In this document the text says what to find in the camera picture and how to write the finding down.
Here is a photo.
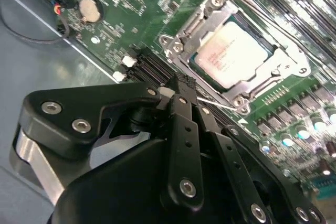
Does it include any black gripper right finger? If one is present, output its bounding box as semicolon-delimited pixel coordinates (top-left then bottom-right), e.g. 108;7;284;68
180;76;328;224

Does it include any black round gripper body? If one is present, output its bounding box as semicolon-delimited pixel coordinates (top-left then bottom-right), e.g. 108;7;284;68
47;138;245;224

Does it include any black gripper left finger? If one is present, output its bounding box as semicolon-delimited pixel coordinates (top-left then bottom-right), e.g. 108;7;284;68
9;74;205;212

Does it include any silver CPU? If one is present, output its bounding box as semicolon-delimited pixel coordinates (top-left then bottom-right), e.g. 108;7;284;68
189;20;279;90

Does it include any metal socket cover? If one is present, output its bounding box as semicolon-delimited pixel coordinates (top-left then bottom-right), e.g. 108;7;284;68
172;0;312;99

